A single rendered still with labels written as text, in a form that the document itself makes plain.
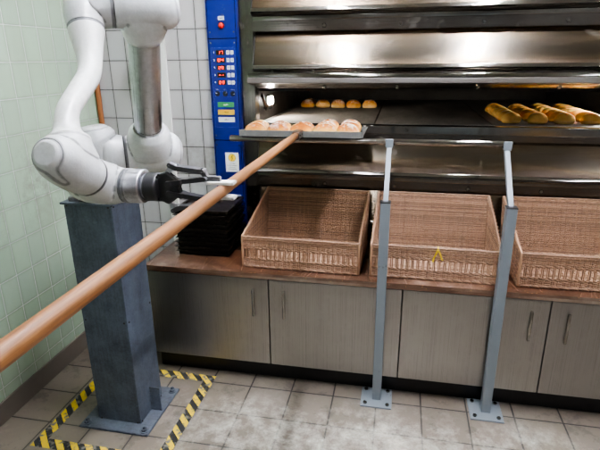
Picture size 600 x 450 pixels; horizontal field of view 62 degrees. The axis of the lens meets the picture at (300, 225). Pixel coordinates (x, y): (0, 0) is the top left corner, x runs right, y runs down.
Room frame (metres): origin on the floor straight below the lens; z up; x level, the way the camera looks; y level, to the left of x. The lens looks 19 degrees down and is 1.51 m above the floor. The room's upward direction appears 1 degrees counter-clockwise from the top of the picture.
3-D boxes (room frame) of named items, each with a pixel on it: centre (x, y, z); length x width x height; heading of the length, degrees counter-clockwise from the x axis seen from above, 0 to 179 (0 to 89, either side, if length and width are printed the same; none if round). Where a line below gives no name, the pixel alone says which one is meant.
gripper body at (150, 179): (1.24, 0.35, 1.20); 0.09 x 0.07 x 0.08; 79
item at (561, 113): (2.78, -1.32, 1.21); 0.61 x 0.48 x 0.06; 169
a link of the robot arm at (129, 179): (1.25, 0.42, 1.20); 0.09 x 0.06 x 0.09; 169
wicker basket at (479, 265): (2.20, -0.62, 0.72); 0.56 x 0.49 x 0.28; 78
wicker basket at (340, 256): (2.32, -0.05, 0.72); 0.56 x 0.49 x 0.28; 77
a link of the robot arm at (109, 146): (1.89, 0.77, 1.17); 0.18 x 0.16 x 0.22; 110
